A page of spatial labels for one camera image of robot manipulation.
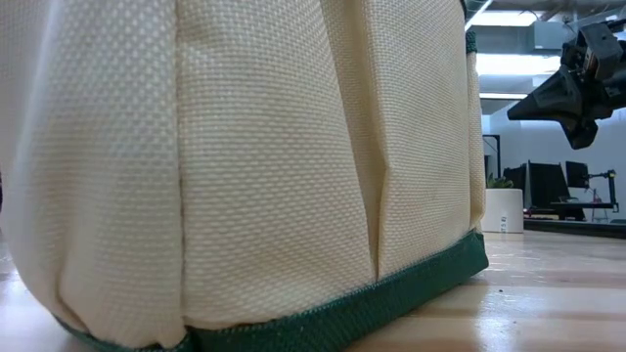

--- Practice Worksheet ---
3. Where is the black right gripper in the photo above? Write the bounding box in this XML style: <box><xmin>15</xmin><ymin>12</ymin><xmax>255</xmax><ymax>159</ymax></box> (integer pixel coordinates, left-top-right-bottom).
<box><xmin>507</xmin><ymin>22</ymin><xmax>626</xmax><ymax>151</ymax></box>

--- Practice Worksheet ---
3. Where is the beige green canvas gardening bag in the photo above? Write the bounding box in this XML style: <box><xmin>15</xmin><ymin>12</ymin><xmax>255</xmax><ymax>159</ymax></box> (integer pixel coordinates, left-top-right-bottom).
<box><xmin>0</xmin><ymin>0</ymin><xmax>490</xmax><ymax>352</ymax></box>

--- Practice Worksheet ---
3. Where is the black monitor on arm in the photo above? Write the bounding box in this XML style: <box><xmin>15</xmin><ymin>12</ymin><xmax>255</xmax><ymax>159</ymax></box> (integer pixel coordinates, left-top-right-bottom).
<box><xmin>565</xmin><ymin>159</ymin><xmax>591</xmax><ymax>190</ymax></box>

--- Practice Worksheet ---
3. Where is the long ceiling light strip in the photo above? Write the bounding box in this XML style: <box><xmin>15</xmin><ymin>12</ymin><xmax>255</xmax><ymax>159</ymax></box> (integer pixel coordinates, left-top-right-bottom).
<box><xmin>478</xmin><ymin>91</ymin><xmax>529</xmax><ymax>102</ymax></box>

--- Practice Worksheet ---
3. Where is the large black monitor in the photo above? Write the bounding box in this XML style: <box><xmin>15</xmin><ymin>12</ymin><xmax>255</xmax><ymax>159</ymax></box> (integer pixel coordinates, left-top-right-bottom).
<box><xmin>527</xmin><ymin>160</ymin><xmax>571</xmax><ymax>206</ymax></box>

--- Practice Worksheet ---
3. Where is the thin black floor stand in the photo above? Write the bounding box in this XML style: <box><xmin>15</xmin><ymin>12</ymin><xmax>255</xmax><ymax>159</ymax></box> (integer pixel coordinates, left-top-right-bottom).
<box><xmin>482</xmin><ymin>134</ymin><xmax>503</xmax><ymax>177</ymax></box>

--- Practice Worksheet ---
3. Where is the small black monitor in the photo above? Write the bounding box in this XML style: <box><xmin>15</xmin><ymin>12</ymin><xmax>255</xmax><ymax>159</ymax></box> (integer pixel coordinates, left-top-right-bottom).
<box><xmin>503</xmin><ymin>163</ymin><xmax>528</xmax><ymax>197</ymax></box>

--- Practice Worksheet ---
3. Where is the dark office desk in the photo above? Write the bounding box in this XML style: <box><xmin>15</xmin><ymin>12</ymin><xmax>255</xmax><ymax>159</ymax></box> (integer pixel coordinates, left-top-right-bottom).
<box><xmin>550</xmin><ymin>200</ymin><xmax>620</xmax><ymax>221</ymax></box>

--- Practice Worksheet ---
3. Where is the small green succulent plant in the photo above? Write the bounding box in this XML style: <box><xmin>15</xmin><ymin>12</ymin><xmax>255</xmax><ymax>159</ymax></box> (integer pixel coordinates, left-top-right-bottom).
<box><xmin>486</xmin><ymin>173</ymin><xmax>514</xmax><ymax>191</ymax></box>

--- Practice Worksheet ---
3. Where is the dark long bench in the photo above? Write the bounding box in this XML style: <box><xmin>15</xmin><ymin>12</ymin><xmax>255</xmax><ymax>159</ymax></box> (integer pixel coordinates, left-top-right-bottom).
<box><xmin>522</xmin><ymin>218</ymin><xmax>626</xmax><ymax>240</ymax></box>

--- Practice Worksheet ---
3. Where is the white cylindrical plant pot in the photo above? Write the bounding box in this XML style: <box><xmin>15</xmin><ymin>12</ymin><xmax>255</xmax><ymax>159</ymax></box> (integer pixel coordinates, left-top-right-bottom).
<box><xmin>481</xmin><ymin>188</ymin><xmax>525</xmax><ymax>235</ymax></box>

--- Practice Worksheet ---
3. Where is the grey rectangular ceiling duct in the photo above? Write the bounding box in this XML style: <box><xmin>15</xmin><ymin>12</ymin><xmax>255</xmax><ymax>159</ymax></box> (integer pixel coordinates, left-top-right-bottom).
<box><xmin>471</xmin><ymin>22</ymin><xmax>568</xmax><ymax>53</ymax></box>

